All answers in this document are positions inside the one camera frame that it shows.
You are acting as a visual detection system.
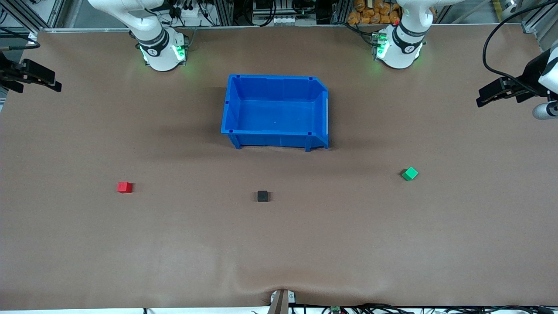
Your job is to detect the orange snack bag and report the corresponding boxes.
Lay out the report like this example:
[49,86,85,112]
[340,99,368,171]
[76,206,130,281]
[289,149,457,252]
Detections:
[347,0,401,25]

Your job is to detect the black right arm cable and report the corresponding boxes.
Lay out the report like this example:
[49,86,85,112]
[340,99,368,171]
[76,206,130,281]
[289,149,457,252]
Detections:
[0,27,41,50]

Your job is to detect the blue plastic storage bin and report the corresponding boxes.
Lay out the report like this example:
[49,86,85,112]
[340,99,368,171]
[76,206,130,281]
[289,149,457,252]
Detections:
[221,74,330,152]

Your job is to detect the metal table edge bracket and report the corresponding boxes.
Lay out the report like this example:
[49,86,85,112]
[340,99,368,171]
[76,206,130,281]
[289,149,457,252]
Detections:
[267,289,297,314]

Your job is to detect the aluminium frame profile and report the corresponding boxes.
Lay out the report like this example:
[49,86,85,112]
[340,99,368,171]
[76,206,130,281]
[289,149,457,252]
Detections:
[521,7,558,52]
[0,0,67,32]

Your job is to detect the white power strip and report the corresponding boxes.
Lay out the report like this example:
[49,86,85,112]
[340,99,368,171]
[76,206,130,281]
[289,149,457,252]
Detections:
[174,4,208,27]

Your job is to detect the brown table mat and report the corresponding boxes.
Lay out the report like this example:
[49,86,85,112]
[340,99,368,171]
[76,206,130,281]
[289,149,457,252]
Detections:
[0,24,558,311]

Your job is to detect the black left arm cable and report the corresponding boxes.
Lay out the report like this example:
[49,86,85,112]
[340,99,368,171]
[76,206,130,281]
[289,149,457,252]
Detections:
[482,0,558,97]

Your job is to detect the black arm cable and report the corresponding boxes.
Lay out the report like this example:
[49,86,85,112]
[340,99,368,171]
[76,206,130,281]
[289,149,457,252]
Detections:
[0,27,41,50]
[482,0,558,97]

